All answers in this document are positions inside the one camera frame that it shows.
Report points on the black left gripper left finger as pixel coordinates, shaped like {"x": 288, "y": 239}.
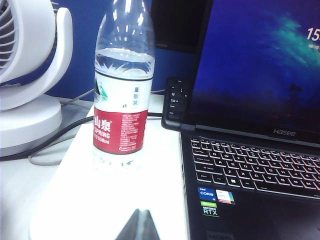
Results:
{"x": 131, "y": 228}

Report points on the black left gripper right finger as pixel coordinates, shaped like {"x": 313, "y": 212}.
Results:
{"x": 149, "y": 228}

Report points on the black laptop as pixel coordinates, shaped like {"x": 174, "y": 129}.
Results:
{"x": 250, "y": 75}

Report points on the white desk riser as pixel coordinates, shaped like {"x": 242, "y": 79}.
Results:
{"x": 100, "y": 200}

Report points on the clear water bottle red label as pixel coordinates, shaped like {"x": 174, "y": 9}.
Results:
{"x": 120, "y": 132}

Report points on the black desktop keyboard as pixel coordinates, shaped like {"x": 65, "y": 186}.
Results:
{"x": 175, "y": 100}

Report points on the wide blue partition panel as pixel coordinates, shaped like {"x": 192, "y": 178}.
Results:
{"x": 82, "y": 50}

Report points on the black computer monitor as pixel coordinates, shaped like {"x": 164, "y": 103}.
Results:
{"x": 175, "y": 25}

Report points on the white desk fan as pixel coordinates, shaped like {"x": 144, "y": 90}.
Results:
{"x": 32, "y": 37}

